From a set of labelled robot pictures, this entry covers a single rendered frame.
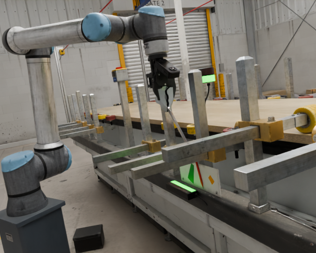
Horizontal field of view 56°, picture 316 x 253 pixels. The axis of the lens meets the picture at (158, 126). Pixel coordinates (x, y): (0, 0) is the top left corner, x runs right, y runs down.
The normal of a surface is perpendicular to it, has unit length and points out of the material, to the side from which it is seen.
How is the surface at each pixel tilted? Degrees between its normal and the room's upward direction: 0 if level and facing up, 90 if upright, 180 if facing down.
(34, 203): 70
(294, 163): 90
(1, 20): 90
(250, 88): 90
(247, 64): 90
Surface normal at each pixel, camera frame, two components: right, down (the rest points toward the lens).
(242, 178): -0.88, 0.19
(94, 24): -0.47, 0.20
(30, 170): 0.83, -0.04
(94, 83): 0.40, 0.07
